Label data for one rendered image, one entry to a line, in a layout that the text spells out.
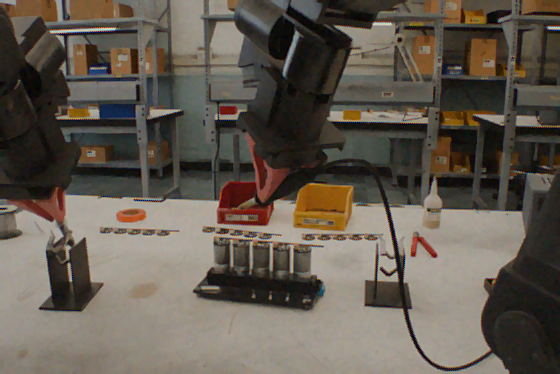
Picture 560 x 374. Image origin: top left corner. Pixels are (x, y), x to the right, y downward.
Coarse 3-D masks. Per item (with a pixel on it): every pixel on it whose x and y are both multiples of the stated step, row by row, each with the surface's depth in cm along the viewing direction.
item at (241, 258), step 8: (232, 248) 67; (240, 248) 66; (248, 248) 67; (232, 256) 67; (240, 256) 66; (248, 256) 67; (232, 264) 68; (240, 264) 67; (248, 264) 67; (240, 272) 67; (248, 272) 67
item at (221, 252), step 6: (216, 246) 67; (222, 246) 67; (228, 246) 67; (216, 252) 67; (222, 252) 67; (228, 252) 68; (216, 258) 67; (222, 258) 67; (228, 258) 68; (216, 264) 68; (222, 264) 67; (228, 264) 68; (216, 270) 68; (222, 270) 68; (228, 270) 68
